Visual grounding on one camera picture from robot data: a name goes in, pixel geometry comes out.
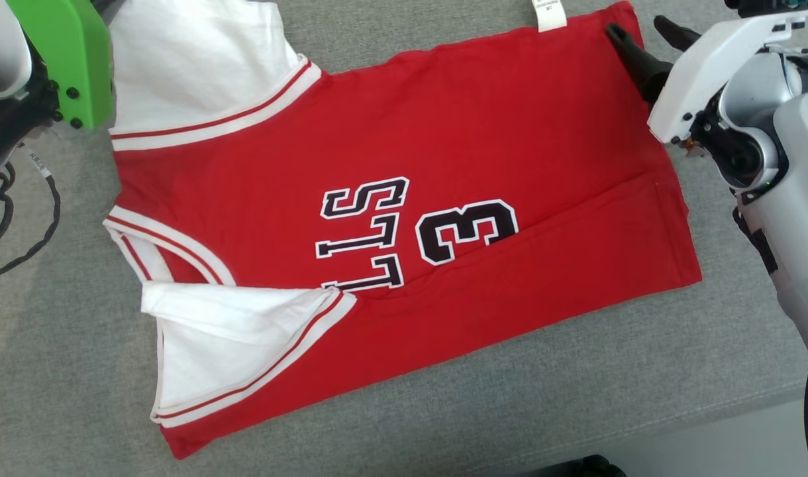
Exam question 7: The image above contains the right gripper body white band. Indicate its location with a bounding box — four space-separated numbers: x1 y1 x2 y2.
647 8 808 145

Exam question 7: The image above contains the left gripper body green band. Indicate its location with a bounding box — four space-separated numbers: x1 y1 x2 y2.
7 0 113 130

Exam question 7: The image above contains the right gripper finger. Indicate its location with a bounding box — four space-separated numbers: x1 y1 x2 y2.
654 15 699 52
606 23 673 103

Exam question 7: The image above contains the red basketball jersey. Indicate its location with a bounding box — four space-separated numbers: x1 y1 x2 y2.
103 0 703 460

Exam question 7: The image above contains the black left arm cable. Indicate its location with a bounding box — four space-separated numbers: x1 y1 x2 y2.
0 151 62 286

